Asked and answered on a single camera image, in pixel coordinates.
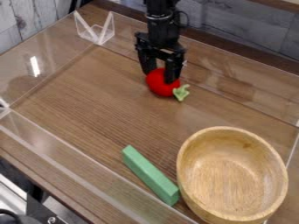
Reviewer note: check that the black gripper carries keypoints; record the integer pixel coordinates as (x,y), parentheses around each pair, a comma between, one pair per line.
(158,44)

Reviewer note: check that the red plush fruit green stem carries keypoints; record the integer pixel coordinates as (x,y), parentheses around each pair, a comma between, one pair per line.
(165,90)

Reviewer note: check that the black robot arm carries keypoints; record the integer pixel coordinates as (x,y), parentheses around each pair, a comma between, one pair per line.
(158,7)

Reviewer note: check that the wooden bowl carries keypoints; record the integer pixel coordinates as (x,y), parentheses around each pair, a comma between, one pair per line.
(231,176)

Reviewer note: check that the green rectangular block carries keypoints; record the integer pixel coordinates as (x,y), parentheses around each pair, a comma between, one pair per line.
(161,186)

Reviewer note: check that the clear acrylic triangle bracket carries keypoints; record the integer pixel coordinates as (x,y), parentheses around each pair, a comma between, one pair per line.
(94,33)

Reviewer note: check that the clear acrylic enclosure wall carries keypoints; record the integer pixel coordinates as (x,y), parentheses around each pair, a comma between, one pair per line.
(74,105)

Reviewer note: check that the black metal frame bracket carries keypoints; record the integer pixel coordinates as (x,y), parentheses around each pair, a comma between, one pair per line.
(45,209)

